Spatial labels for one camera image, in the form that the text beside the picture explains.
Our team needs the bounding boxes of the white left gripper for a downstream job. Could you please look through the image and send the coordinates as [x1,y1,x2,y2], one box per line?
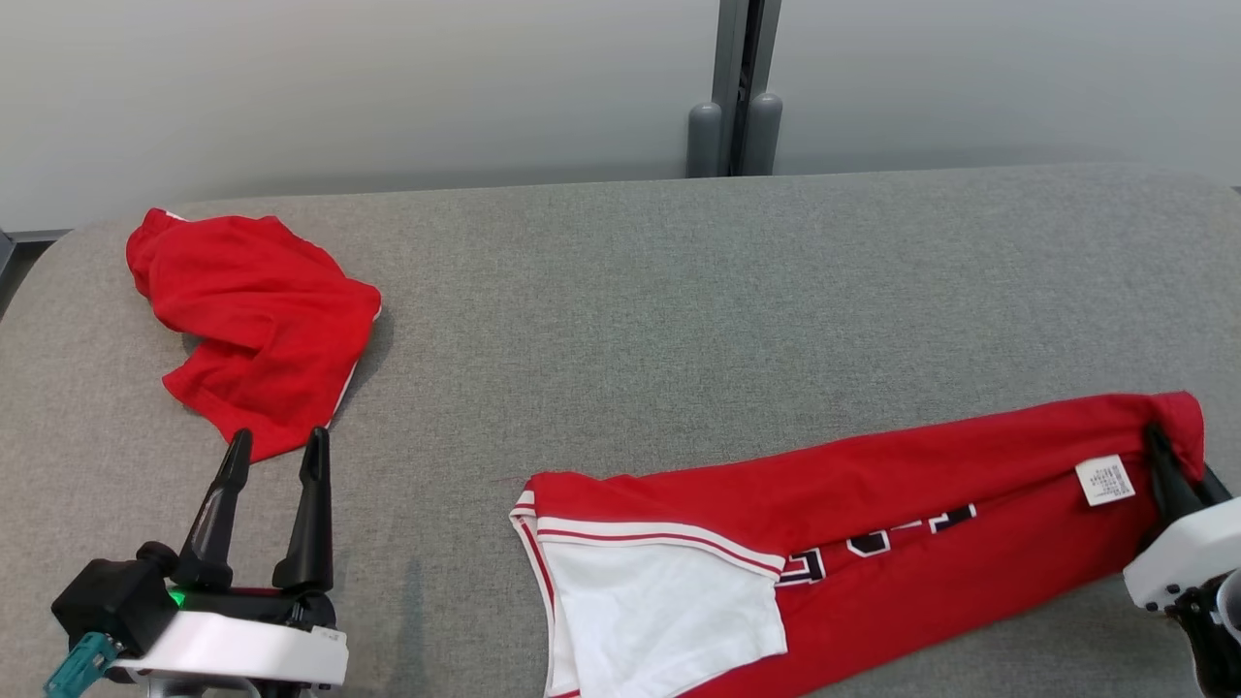
[111,427,348,691]

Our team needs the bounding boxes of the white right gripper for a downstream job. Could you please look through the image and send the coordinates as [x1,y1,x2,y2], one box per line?
[1127,424,1241,614]

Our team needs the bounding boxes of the red shorts with white stripe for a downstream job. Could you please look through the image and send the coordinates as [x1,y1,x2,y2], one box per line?
[126,207,383,462]

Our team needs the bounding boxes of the red and white basketball jersey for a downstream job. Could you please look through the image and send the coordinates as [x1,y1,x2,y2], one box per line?
[511,391,1206,698]

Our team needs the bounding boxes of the pale grey partition panel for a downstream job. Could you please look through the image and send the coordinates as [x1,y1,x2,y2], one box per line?
[766,0,1241,190]
[0,0,723,234]

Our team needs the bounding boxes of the teal left camera connector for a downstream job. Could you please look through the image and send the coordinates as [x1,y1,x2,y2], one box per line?
[44,632,122,698]

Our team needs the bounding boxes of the grey partition post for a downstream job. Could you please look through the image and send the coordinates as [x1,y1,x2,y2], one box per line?
[686,0,784,179]

